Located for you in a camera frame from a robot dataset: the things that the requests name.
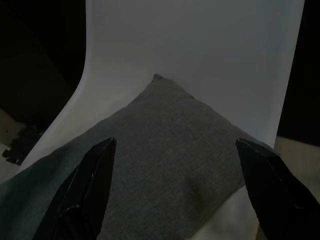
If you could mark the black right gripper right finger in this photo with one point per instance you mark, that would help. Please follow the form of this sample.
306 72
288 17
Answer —
275 195

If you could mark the white plastic chair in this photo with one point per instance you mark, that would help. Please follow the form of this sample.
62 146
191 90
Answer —
200 50

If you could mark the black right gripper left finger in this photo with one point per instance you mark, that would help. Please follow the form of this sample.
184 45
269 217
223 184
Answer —
85 190

